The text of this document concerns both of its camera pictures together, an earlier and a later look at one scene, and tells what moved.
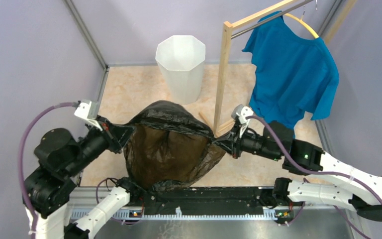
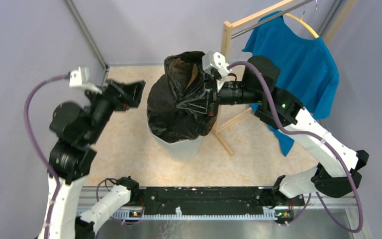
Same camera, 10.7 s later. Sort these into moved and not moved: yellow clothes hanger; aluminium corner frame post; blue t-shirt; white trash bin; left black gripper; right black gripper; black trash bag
Moved: black trash bag; white trash bin; right black gripper; left black gripper
Not moved: aluminium corner frame post; yellow clothes hanger; blue t-shirt
